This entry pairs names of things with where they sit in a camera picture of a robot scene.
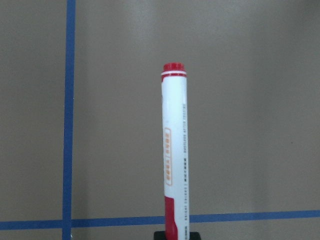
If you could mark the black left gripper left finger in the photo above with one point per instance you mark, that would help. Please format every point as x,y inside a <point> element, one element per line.
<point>159,235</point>

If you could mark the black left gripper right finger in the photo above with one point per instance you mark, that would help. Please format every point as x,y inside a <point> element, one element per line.
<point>194,236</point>

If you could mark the red and white marker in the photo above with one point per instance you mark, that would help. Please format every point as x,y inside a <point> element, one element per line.
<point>175,151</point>

